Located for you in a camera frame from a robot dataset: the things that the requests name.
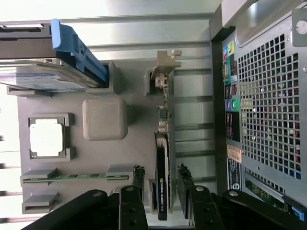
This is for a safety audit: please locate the grey plastic parts rack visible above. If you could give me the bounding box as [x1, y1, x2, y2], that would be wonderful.
[6, 61, 176, 227]

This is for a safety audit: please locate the green RAM stick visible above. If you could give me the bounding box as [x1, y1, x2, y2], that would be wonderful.
[24, 173, 131, 181]

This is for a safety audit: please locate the silver CPU chip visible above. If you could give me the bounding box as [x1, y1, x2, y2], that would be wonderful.
[30, 123, 65, 158]

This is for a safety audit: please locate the open grey PC case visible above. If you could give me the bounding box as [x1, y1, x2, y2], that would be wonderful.
[209, 0, 307, 225]

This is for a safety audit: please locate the hard disk in blue carrier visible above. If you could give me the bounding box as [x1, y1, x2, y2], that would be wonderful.
[0, 19, 108, 93]

